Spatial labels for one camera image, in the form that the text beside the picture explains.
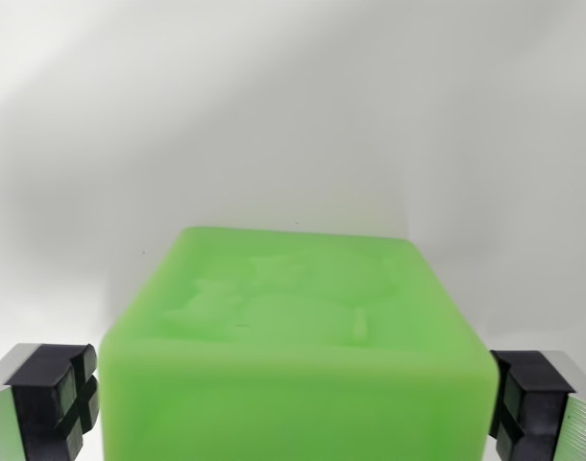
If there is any green cube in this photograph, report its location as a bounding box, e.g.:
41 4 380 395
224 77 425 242
97 226 501 461

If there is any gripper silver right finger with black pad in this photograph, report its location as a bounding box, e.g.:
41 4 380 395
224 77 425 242
486 349 586 461

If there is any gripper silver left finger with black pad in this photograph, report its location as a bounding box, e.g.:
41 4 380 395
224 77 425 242
0 342 101 461

